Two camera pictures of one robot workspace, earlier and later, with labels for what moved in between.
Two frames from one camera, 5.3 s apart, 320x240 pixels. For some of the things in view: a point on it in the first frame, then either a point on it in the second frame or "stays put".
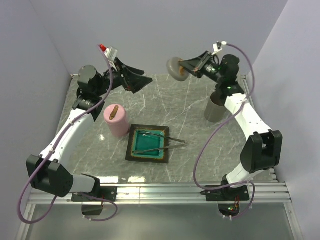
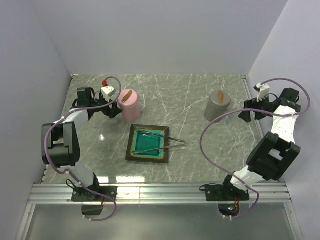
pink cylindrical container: [119, 129] to [131, 108]
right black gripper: [197, 63] to [253, 104]
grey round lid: [176, 71] to [219, 99]
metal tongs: [183, 143] stays put
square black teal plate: [137, 141] stays put
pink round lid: [115, 114] to [128, 98]
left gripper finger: [135, 83] to [115, 110]
